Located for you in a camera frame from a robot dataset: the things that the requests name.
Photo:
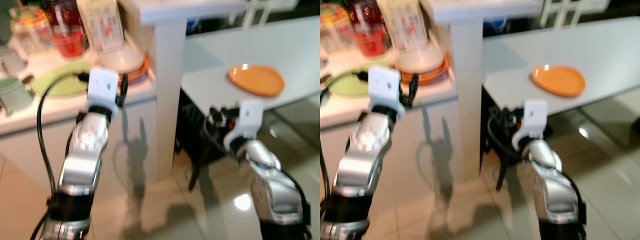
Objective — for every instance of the white kitchen counter unit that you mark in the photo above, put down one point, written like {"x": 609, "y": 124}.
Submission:
{"x": 169, "y": 100}
{"x": 467, "y": 100}

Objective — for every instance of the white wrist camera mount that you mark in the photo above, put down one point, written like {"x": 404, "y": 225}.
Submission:
{"x": 102, "y": 85}
{"x": 384, "y": 85}
{"x": 249, "y": 117}
{"x": 534, "y": 120}

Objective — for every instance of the green plate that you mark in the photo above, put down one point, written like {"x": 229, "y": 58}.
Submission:
{"x": 350, "y": 86}
{"x": 62, "y": 86}

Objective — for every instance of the dark red jar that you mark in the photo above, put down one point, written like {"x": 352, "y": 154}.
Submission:
{"x": 364, "y": 12}
{"x": 62, "y": 12}

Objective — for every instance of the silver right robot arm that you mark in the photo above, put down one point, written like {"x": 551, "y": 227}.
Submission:
{"x": 272, "y": 192}
{"x": 552, "y": 187}

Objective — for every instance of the black chair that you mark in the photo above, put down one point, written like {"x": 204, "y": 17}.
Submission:
{"x": 489, "y": 127}
{"x": 192, "y": 135}

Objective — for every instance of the pale green mug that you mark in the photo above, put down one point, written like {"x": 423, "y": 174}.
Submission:
{"x": 14, "y": 97}

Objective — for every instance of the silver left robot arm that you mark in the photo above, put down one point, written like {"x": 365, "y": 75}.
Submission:
{"x": 364, "y": 147}
{"x": 85, "y": 147}

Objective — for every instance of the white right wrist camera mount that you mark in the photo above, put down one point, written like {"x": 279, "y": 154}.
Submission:
{"x": 534, "y": 120}
{"x": 249, "y": 117}

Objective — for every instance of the white bowl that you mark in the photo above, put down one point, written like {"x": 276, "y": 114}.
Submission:
{"x": 422, "y": 61}
{"x": 122, "y": 60}

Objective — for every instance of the white chair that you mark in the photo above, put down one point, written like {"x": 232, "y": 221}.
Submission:
{"x": 257, "y": 10}
{"x": 570, "y": 10}

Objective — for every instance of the clear glass container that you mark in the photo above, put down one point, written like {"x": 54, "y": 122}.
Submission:
{"x": 31, "y": 35}
{"x": 334, "y": 30}

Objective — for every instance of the orange plate under bowl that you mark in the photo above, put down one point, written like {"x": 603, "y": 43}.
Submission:
{"x": 435, "y": 77}
{"x": 140, "y": 74}

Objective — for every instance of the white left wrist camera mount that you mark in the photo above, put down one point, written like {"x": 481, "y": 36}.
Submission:
{"x": 384, "y": 85}
{"x": 102, "y": 85}

